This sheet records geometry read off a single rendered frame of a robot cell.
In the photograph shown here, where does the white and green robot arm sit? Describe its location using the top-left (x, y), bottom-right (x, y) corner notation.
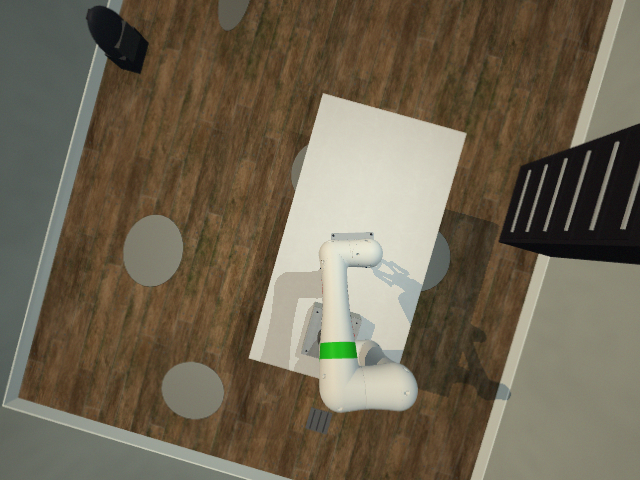
top-left (317, 238), bottom-right (418, 413)

